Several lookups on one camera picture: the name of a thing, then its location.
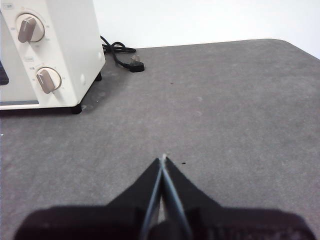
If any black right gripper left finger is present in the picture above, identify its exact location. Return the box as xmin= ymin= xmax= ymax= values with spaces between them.
xmin=14 ymin=157 xmax=163 ymax=240

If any black oven power cord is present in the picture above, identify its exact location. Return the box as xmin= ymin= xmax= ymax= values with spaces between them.
xmin=99 ymin=34 xmax=146 ymax=74

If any beige oven knob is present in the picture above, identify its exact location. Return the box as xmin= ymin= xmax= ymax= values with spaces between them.
xmin=35 ymin=66 xmax=63 ymax=95
xmin=15 ymin=12 xmax=46 ymax=43

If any white toaster oven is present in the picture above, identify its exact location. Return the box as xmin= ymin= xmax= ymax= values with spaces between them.
xmin=0 ymin=0 xmax=106 ymax=115

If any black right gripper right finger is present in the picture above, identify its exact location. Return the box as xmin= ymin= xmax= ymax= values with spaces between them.
xmin=163 ymin=154 xmax=315 ymax=240

